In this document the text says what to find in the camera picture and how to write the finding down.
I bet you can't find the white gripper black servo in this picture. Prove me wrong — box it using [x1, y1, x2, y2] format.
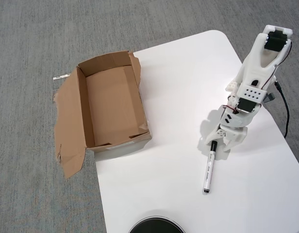
[204, 124, 249, 153]

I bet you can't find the white marker pen black cap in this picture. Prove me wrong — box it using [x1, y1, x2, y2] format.
[202, 140, 218, 195]

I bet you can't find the open brown cardboard box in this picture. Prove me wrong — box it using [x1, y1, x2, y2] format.
[53, 50, 153, 180]

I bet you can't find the black round disc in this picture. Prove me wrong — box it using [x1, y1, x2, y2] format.
[128, 216, 185, 233]

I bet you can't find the black power cable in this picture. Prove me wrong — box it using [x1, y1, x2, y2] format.
[274, 82, 290, 139]

